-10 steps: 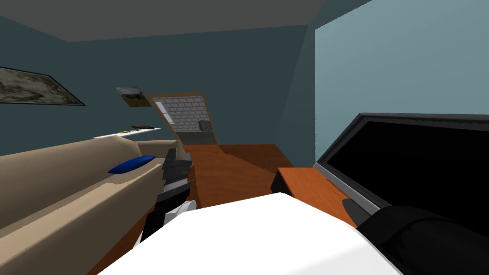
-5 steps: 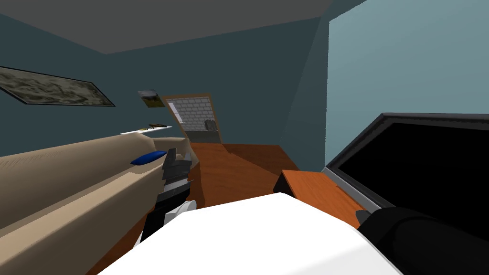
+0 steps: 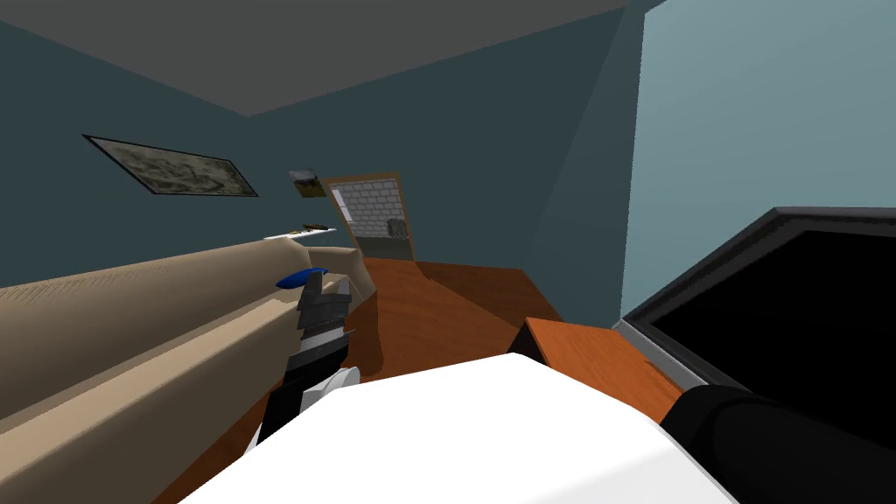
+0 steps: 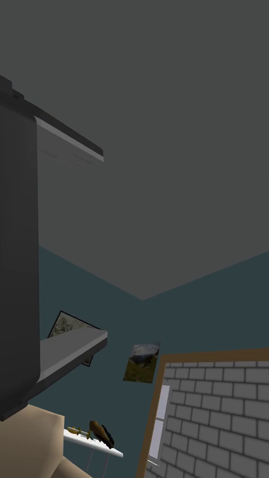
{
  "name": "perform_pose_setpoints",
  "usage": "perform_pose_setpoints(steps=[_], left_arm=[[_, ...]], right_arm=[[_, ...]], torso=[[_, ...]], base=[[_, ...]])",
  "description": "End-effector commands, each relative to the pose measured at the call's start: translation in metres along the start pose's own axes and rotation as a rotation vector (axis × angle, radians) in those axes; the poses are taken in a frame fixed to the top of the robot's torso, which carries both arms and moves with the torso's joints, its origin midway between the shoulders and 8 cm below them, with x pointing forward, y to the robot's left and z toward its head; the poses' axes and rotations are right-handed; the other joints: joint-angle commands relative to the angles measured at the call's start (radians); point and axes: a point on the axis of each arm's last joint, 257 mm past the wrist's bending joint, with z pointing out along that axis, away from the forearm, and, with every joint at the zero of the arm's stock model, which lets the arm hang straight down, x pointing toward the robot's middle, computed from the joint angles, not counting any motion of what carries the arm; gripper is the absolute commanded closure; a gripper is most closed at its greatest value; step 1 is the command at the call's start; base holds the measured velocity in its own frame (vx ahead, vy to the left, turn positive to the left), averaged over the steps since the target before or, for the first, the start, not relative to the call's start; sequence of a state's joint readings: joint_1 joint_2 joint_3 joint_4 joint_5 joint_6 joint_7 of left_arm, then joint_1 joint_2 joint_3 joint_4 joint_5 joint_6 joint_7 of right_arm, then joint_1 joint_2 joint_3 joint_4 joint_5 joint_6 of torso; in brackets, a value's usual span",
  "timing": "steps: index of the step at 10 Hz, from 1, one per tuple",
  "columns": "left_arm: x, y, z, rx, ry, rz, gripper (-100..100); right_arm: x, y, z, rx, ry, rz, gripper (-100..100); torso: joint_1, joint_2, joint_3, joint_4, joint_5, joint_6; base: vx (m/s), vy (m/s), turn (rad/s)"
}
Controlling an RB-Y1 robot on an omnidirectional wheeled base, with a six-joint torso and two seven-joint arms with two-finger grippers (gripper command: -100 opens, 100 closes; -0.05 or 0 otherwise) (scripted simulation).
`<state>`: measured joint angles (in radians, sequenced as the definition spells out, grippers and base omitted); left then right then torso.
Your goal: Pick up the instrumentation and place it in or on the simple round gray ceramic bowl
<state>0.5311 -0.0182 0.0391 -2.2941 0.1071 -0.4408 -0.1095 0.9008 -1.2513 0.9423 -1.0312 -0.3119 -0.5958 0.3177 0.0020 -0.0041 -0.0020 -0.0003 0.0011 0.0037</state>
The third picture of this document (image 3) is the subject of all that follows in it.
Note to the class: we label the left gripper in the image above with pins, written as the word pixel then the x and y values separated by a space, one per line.
pixel 323 313

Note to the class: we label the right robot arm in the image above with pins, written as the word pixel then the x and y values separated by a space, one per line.
pixel 791 448

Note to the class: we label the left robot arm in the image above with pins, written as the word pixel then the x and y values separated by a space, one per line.
pixel 287 402

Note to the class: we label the blue oval object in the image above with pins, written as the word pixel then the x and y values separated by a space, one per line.
pixel 299 278

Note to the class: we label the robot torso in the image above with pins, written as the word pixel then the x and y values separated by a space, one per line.
pixel 462 434

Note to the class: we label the beige sofa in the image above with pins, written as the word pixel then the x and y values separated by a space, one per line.
pixel 126 336

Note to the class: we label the brown wooden table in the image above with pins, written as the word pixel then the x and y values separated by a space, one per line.
pixel 595 357

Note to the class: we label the black television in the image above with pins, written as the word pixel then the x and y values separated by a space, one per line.
pixel 791 308

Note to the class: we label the white wall shelf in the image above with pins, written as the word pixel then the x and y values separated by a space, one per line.
pixel 301 232

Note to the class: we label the small wall picture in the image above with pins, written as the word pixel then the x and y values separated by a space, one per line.
pixel 308 184

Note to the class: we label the wide framed wall picture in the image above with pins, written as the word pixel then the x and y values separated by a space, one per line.
pixel 171 168

